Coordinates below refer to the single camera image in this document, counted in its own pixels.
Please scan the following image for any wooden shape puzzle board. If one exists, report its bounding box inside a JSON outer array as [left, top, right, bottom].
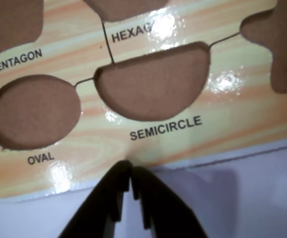
[[0, 0, 287, 199]]

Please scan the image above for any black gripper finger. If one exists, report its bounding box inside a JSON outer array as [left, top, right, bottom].
[[57, 160, 130, 238], [130, 166, 209, 238]]

